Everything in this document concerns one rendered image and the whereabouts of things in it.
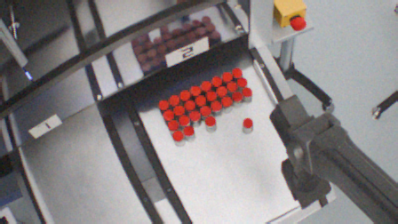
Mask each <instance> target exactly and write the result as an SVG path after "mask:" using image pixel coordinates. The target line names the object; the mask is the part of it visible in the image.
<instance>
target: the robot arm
mask: <svg viewBox="0 0 398 224"><path fill-rule="evenodd" d="M269 120H270V121H271V123H272V125H273V126H274V128H275V131H276V132H277V133H278V136H279V138H280V139H281V141H282V143H283V145H284V146H285V148H286V151H285V153H286V154H287V155H288V158H286V159H284V160H282V161H281V174H282V175H283V178H284V179H285V180H286V181H285V184H286V185H287V188H288V189H289V191H290V192H291V195H292V198H293V200H294V201H295V202H297V201H298V203H299V205H300V207H301V210H305V209H306V208H307V207H309V206H310V205H311V204H312V203H314V202H315V201H317V200H318V199H320V198H321V197H325V196H327V195H328V194H329V193H330V192H331V190H332V188H331V185H330V183H333V185H335V186H336V187H338V188H339V189H340V190H341V192H342V191H343V193H344V194H345V195H346V196H347V197H348V198H349V199H350V200H351V201H352V202H353V203H354V204H355V205H356V206H357V208H359V209H360V210H362V212H363V213H364V214H365V215H366V216H367V217H368V218H369V219H370V220H371V221H372V222H373V223H374V224H398V182H396V181H395V180H394V179H393V178H392V177H391V176H389V174H388V173H386V172H385V171H384V170H383V169H382V168H381V167H379V165H377V163H375V162H374V161H373V160H372V159H371V158H370V157H369V156H367V155H366V154H365V153H364V152H363V151H362V150H361V149H360V148H358V147H357V146H356V145H355V144H354V142H353V141H352V139H351V138H350V136H349V135H348V131H347V130H346V129H345V128H344V127H343V126H341V124H340V123H341V121H339V120H338V119H337V118H336V117H335V116H334V115H332V114H331V113H330V112H329V111H326V112H325V113H323V114H322V115H320V116H318V117H314V116H309V114H308V113H307V112H306V109H305V108H304V106H303V104H302V103H301V101H300V100H299V97H298V96H297V95H296V94H294V95H292V96H290V97H289V98H288V99H286V100H281V101H280V102H278V103H276V105H275V109H274V110H273V111H272V112H271V114H270V115H269ZM329 181H330V183H329Z"/></svg>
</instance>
